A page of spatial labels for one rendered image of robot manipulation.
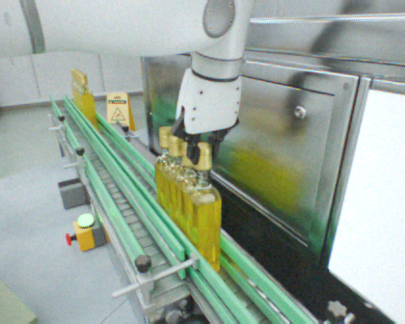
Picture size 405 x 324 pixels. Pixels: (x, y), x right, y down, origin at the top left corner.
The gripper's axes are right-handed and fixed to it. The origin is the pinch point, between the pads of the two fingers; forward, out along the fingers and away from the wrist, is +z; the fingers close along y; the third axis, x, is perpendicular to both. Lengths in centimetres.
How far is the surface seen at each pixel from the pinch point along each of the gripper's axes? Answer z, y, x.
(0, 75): 207, 72, -558
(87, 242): 46, 21, -24
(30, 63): 189, 22, -563
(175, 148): 5.5, 1.0, -9.0
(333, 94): -15.5, -13.4, 12.2
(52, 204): 58, 28, -56
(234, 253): 18.6, -3.6, 12.0
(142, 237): 32.4, 8.6, -9.0
